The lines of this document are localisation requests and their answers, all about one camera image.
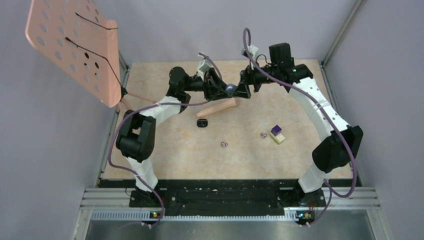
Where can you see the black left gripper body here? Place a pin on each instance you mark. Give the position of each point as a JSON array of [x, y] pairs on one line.
[[208, 90]]

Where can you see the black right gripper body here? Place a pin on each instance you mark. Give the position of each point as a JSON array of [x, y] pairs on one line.
[[258, 77]]

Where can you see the grey-blue oval case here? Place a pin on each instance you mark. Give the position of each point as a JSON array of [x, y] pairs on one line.
[[230, 88]]

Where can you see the black earbud charging case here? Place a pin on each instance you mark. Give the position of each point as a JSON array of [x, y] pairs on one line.
[[202, 123]]

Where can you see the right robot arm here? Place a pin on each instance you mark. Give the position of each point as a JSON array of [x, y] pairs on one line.
[[340, 141]]

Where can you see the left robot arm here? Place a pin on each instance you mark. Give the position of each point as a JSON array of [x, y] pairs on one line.
[[137, 133]]

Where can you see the purple and green toy blocks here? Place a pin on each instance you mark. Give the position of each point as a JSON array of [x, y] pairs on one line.
[[276, 134]]

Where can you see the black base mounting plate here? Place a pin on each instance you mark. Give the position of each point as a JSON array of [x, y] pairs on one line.
[[221, 197]]

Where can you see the pink perforated board stand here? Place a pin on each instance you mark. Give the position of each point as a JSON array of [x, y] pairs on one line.
[[80, 40]]

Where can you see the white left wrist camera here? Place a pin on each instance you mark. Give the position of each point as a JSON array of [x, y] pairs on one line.
[[203, 66]]

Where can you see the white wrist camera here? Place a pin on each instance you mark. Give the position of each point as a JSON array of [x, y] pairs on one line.
[[251, 52], [203, 66]]

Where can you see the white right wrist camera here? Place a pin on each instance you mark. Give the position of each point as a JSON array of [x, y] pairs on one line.
[[251, 52]]

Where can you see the aluminium frame rail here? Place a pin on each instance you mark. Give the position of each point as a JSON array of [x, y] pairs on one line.
[[358, 216]]

